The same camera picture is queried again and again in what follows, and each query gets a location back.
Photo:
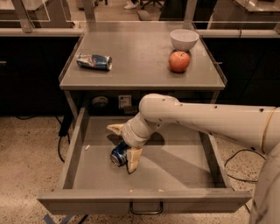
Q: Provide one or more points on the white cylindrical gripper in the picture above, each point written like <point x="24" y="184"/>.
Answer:
<point x="130" y="135"/>

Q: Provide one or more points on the blue pepsi can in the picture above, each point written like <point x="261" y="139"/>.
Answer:
<point x="119" y="154"/>

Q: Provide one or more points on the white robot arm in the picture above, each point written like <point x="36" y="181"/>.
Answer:
<point x="255" y="126"/>

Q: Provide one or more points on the grey open drawer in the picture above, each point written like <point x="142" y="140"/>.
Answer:
<point x="179" y="167"/>

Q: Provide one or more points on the crushed blue can on counter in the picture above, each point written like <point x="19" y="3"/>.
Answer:
<point x="94" y="61"/>

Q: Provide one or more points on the grey cabinet counter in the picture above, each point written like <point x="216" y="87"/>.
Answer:
<point x="140" y="53"/>

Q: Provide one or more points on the white label tag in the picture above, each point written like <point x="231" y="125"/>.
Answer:
<point x="124" y="101"/>

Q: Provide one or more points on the red apple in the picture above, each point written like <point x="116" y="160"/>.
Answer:
<point x="179" y="61"/>

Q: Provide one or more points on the blue tape on floor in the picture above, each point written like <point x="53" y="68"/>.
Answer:
<point x="48" y="219"/>

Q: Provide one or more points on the white bowl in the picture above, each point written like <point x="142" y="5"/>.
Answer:
<point x="183" y="39"/>

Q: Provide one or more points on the metal drawer handle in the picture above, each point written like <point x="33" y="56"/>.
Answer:
<point x="141" y="208"/>

